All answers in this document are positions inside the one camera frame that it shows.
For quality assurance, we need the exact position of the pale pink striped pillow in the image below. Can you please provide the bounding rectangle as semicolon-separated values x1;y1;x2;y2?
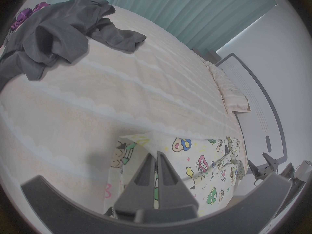
203;60;251;114

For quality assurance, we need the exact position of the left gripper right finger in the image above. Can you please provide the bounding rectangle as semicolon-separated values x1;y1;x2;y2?
157;151;199;211

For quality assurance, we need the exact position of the grey bedside table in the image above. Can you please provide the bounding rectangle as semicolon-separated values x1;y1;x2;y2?
193;47;222;63

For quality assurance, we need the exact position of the black garment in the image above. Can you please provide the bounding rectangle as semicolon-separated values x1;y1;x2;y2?
0;0;147;92

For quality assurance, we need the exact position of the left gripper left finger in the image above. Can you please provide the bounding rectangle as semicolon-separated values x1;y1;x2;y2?
114;152;156;217

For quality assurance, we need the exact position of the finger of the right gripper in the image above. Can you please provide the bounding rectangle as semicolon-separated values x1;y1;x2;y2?
247;160;259;179
262;152;279;170

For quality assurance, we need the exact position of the blue-green curtain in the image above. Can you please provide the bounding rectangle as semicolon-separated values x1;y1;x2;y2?
47;0;279;54

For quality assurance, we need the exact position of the pile of clothes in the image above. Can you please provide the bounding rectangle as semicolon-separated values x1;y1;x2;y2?
10;1;50;31

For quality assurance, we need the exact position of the bed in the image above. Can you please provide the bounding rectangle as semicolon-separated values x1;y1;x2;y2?
0;3;289;219

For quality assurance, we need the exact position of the white printed pyjama top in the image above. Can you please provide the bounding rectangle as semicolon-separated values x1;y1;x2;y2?
105;132;249;219

